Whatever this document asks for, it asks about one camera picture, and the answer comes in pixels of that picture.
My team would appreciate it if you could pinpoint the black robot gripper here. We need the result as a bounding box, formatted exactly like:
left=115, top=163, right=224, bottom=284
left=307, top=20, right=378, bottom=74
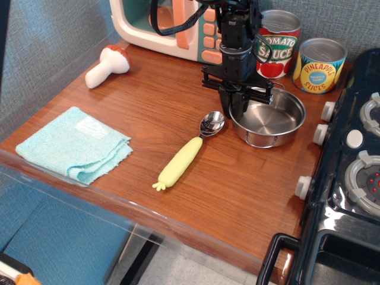
left=201, top=47, right=274, bottom=119

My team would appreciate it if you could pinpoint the light blue folded cloth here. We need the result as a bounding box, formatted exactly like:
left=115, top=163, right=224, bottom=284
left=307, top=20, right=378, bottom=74
left=15, top=107, right=133, bottom=185

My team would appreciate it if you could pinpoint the pineapple slices can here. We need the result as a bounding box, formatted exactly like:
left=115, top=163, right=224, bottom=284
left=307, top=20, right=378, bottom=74
left=293, top=38, right=347, bottom=94

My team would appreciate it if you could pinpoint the clear acrylic barrier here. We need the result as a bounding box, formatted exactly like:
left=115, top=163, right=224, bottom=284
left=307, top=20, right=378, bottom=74
left=1, top=152, right=257, bottom=284

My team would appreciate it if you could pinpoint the black sleeved cable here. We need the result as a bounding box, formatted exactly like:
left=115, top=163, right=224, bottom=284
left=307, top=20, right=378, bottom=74
left=150, top=0, right=208, bottom=36

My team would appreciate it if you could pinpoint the orange fuzzy object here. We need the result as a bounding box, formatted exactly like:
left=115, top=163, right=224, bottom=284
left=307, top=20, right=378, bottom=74
left=15, top=273, right=41, bottom=285

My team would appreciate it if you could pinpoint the spoon with yellow handle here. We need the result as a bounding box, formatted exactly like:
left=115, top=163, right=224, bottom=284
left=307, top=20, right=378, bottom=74
left=152, top=111, right=225, bottom=192

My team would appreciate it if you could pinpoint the teal toy microwave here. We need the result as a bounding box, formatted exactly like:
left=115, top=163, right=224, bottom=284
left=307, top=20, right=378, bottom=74
left=110, top=1, right=222, bottom=65

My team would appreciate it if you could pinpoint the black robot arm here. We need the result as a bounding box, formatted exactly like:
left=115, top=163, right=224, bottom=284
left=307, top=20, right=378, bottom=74
left=201, top=1, right=274, bottom=120

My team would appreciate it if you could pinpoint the stainless steel pot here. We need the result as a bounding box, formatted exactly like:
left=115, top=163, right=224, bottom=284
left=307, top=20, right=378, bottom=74
left=229, top=87, right=306, bottom=148

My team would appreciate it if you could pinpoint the black toy stove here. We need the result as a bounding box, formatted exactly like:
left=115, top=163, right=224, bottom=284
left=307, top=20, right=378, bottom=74
left=257, top=48, right=379, bottom=284

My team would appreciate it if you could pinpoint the toy mushroom brown cap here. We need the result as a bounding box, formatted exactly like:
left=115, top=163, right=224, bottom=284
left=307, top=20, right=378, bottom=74
left=85, top=45, right=132, bottom=89

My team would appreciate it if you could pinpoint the tomato sauce can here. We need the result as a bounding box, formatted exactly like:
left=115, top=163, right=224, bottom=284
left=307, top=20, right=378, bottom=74
left=256, top=9, right=302, bottom=79

